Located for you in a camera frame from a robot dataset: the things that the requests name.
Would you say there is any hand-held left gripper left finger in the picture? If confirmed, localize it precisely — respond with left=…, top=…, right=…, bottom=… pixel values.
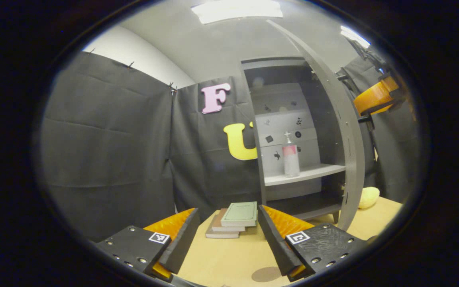
left=94, top=207, right=201, bottom=280

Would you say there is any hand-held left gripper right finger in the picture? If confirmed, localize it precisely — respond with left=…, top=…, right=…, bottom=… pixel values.
left=257, top=204, right=368, bottom=282

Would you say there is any black cabinet door handle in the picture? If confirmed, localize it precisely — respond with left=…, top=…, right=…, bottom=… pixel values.
left=336, top=72, right=376, bottom=132

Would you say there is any brown round coaster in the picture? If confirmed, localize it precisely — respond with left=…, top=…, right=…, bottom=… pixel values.
left=251, top=266, right=283, bottom=283

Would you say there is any dark grey cabinet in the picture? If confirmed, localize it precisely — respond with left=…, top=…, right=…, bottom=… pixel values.
left=240, top=56, right=373, bottom=224

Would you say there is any white pink pump bottle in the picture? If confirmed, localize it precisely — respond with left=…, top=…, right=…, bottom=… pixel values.
left=282, top=131, right=301, bottom=178

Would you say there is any white cabinet shelf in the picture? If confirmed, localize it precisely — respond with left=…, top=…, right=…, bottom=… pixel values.
left=264, top=163, right=347, bottom=187

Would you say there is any grey-brown book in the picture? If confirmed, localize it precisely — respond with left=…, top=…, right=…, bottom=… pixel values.
left=205, top=215, right=241, bottom=239

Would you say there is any brown book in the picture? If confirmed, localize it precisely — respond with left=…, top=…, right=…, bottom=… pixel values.
left=212, top=208, right=247, bottom=233

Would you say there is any green book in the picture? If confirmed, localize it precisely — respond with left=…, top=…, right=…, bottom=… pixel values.
left=220, top=201, right=258, bottom=228

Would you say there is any small ceiling light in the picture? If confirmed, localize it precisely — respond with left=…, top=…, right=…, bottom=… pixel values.
left=340, top=25, right=372, bottom=49

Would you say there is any black backdrop cloth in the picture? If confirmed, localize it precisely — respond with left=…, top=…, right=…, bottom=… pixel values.
left=40, top=51, right=418, bottom=242

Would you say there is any large ceiling light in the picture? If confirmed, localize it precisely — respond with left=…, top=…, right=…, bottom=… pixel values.
left=191, top=0, right=284, bottom=25

